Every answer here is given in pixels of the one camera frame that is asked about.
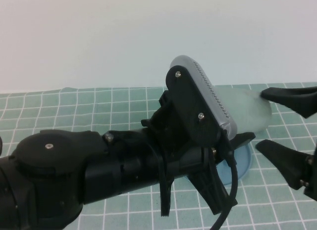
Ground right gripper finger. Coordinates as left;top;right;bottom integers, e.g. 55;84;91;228
254;139;311;191
261;85;317;119

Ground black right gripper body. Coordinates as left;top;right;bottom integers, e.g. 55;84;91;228
303;138;317;203

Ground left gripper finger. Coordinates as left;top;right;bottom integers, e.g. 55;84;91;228
228;132;256;151

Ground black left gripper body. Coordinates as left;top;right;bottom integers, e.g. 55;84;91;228
141;90;239;214

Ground pale green plastic cup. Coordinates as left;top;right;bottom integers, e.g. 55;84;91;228
210;85;272;138

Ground blue cup stand flower pegs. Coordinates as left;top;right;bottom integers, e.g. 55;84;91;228
214;143;254;189

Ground black zip tie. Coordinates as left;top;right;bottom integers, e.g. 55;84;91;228
158;150;174;218

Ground green checked tablecloth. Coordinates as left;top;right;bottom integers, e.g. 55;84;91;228
0;83;317;230

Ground black left camera cable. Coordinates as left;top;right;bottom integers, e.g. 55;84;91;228
210;130;239;230

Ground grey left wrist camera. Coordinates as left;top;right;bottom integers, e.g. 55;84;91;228
165;55;239;144

